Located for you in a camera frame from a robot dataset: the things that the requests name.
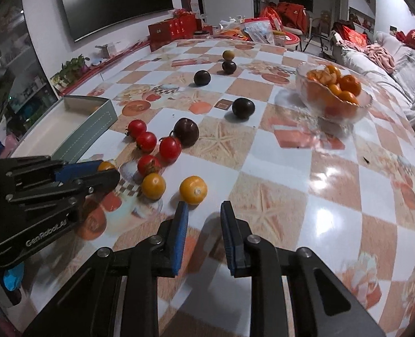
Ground red gift boxes stack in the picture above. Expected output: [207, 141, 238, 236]
[148, 13, 197, 52]

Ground dark red plum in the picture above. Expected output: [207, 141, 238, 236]
[172, 118, 199, 147]

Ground grey sofa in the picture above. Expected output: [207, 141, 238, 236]
[332, 29, 415, 169]

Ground orange tangerines in bowl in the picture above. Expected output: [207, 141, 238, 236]
[306, 65, 362, 118]

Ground brown longan far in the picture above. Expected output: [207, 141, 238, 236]
[222, 49, 235, 61]

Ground red cherry tomato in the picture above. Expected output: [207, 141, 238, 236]
[159, 136, 182, 163]
[138, 154, 162, 177]
[127, 119, 147, 140]
[136, 132, 157, 153]

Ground yellow cherry tomato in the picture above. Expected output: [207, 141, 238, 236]
[97, 161, 117, 171]
[179, 176, 208, 205]
[140, 173, 167, 201]

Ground pink blanket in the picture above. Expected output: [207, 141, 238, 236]
[364, 44, 396, 74]

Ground blue gloved left hand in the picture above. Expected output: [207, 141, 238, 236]
[1, 263, 25, 291]

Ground green potted plant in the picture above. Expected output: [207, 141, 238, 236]
[51, 54, 90, 91]

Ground glass bowl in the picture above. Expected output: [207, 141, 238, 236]
[296, 62, 373, 125]

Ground white green tray box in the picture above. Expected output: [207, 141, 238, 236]
[11, 95, 118, 163]

